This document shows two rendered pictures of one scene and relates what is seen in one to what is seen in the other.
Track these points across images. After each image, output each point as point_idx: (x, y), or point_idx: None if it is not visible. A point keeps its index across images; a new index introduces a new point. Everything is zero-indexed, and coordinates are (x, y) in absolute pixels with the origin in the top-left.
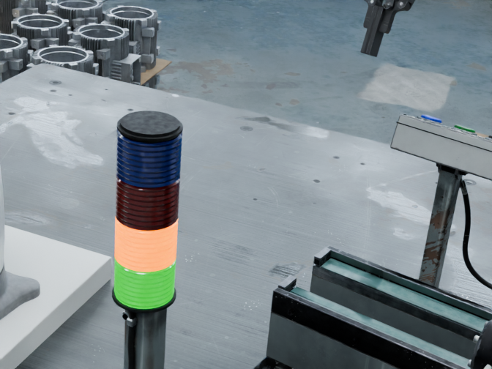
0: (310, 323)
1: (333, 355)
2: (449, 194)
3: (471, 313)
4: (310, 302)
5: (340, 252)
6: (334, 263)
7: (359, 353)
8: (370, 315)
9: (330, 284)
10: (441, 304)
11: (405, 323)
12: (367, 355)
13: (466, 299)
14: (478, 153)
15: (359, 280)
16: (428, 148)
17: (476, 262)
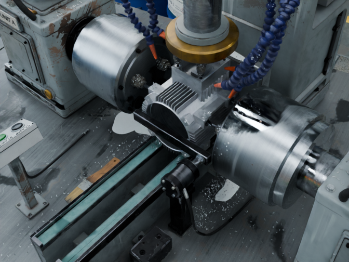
0: (88, 260)
1: (101, 256)
2: (20, 165)
3: (97, 187)
4: (82, 256)
5: (38, 232)
6: (42, 237)
7: (109, 243)
8: (73, 231)
9: (52, 244)
10: (88, 197)
11: (86, 217)
12: (112, 239)
13: (91, 185)
14: (24, 140)
15: (61, 228)
16: (3, 160)
17: (8, 173)
